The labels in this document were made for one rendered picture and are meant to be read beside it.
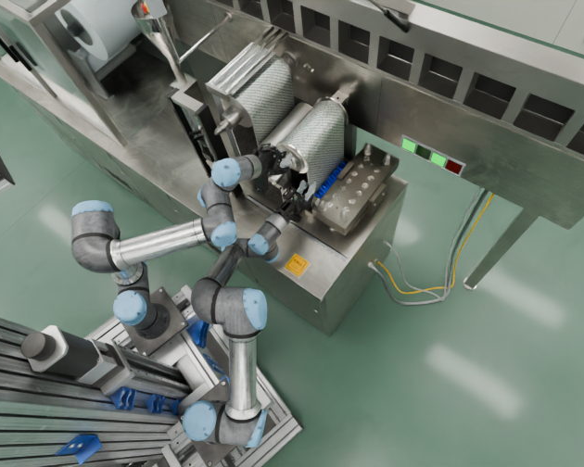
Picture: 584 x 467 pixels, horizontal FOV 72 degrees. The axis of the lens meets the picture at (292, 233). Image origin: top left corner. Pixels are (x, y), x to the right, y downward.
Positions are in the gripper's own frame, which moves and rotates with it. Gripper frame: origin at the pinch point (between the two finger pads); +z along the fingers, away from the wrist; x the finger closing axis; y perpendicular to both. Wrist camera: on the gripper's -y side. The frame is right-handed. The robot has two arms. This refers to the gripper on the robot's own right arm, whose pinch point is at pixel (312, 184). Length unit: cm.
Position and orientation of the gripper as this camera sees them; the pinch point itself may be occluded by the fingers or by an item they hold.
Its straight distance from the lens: 158.7
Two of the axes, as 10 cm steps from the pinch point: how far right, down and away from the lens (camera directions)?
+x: -7.9, -5.1, 3.5
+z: 6.1, -7.4, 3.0
